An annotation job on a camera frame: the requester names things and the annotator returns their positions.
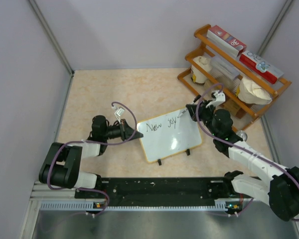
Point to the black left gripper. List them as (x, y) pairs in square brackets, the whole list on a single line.
[(126, 132)]

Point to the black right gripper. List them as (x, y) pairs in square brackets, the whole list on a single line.
[(202, 108)]

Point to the black white marker pen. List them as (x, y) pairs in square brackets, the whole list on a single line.
[(193, 102)]

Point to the white board yellow frame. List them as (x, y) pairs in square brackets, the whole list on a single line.
[(167, 135)]

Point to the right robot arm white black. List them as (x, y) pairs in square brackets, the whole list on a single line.
[(275, 185)]

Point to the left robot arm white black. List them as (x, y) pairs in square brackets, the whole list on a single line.
[(61, 167)]

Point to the brown red blocks on shelf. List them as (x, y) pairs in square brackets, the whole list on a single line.
[(234, 109)]

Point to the tan block on shelf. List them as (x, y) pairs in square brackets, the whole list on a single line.
[(208, 85)]

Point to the wooden two tier shelf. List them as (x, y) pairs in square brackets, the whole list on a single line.
[(209, 49)]

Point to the grey clear plastic box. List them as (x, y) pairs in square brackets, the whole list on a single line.
[(224, 73)]

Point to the red toothpaste box lower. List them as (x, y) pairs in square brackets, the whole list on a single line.
[(263, 68)]

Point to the red toothpaste box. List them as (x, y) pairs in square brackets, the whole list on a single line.
[(225, 41), (263, 68)]

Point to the red toothpaste box upper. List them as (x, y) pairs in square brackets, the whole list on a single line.
[(225, 41)]

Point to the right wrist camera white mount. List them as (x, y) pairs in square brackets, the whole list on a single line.
[(218, 98)]

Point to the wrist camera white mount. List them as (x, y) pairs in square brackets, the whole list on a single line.
[(118, 112), (218, 98)]

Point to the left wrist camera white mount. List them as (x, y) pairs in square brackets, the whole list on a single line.
[(118, 112)]

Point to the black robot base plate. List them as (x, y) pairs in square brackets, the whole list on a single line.
[(155, 192)]

